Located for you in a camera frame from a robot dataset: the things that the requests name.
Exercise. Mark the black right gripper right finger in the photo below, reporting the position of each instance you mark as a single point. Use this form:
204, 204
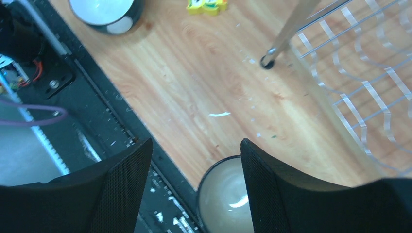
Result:
284, 199

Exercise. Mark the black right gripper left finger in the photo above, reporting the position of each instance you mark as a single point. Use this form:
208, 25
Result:
102, 198

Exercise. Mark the dark blue glazed bowl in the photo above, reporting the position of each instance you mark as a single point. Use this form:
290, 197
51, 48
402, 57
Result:
222, 201

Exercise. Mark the steel two-tier dish rack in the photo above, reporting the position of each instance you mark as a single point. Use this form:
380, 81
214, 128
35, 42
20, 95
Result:
358, 53

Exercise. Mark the teal white striped bowl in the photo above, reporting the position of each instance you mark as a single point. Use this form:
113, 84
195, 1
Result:
108, 16

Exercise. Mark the white tape scrap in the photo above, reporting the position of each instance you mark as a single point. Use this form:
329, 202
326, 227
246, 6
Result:
219, 114

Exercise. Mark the yellow green toy block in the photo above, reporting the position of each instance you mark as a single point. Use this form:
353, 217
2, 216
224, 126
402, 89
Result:
210, 7

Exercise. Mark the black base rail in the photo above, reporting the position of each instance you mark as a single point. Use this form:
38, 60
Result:
101, 123

